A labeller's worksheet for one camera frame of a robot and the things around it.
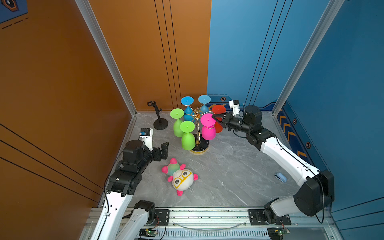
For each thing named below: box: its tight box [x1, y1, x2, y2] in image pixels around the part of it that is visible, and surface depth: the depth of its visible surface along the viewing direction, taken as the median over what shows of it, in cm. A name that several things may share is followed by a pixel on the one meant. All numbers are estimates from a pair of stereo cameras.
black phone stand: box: [147, 100, 169, 131], surface depth 113 cm
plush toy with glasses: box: [161, 158, 199, 196], surface depth 82 cm
